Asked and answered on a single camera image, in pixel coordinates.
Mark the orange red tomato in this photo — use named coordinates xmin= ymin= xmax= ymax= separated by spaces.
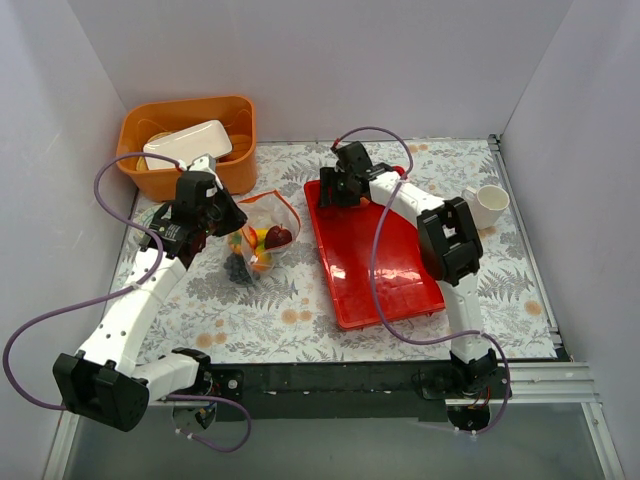
xmin=227 ymin=231 xmax=243 ymax=255

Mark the patterned small bowl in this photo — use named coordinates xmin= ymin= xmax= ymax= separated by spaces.
xmin=134 ymin=204 xmax=162 ymax=243

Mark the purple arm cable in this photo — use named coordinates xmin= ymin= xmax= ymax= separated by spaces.
xmin=331 ymin=125 xmax=513 ymax=435
xmin=1 ymin=152 xmax=253 ymax=454

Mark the yellow plate in tub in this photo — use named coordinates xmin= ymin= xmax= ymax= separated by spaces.
xmin=136 ymin=131 xmax=172 ymax=171

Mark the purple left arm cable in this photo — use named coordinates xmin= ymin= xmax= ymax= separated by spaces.
xmin=1 ymin=152 xmax=253 ymax=454

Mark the red plastic tray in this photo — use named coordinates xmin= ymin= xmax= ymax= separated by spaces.
xmin=304 ymin=171 xmax=445 ymax=330

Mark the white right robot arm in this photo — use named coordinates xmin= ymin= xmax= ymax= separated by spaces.
xmin=319 ymin=139 xmax=501 ymax=398

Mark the white mug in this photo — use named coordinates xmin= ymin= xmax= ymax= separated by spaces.
xmin=462 ymin=185 xmax=510 ymax=230

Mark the green orange mango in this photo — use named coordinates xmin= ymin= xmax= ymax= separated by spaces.
xmin=249 ymin=244 xmax=274 ymax=273

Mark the orange plastic tub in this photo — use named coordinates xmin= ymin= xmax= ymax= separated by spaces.
xmin=116 ymin=96 xmax=257 ymax=202

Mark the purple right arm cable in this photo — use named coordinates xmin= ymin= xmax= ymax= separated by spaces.
xmin=331 ymin=125 xmax=513 ymax=435

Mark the white rectangular dish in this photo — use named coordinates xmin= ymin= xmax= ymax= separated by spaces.
xmin=143 ymin=120 xmax=233 ymax=166

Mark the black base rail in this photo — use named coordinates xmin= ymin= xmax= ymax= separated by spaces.
xmin=176 ymin=360 xmax=507 ymax=422

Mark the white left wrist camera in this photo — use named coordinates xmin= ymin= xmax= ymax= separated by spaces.
xmin=188 ymin=154 xmax=217 ymax=174

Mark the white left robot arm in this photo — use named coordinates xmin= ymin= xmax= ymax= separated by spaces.
xmin=53 ymin=168 xmax=247 ymax=432

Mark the dark grape bunch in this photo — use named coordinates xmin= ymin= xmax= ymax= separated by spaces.
xmin=223 ymin=253 xmax=260 ymax=286

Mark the clear zip bag orange zipper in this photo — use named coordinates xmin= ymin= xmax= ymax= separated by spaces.
xmin=223 ymin=190 xmax=301 ymax=286

